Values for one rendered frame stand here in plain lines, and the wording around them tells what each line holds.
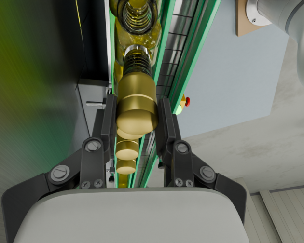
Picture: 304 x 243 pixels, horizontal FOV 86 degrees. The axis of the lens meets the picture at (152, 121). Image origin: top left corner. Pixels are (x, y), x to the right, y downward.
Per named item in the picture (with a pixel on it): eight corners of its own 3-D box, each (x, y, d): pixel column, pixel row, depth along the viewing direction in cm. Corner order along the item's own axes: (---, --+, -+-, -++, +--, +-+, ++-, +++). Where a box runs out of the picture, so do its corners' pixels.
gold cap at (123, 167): (131, 141, 29) (130, 165, 26) (139, 150, 31) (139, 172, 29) (113, 146, 30) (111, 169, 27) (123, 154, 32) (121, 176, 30)
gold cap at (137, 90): (118, 69, 14) (114, 106, 11) (158, 73, 14) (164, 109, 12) (117, 99, 17) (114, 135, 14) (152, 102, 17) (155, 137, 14)
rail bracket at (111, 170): (102, 153, 81) (98, 180, 72) (116, 154, 82) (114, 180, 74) (103, 157, 84) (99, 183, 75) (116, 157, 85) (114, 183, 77)
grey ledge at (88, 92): (83, 65, 53) (75, 87, 46) (111, 68, 54) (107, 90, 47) (103, 174, 125) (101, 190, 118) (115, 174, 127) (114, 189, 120)
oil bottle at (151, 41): (122, -21, 30) (111, 27, 16) (152, -15, 31) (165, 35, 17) (121, 14, 34) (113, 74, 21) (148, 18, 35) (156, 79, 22)
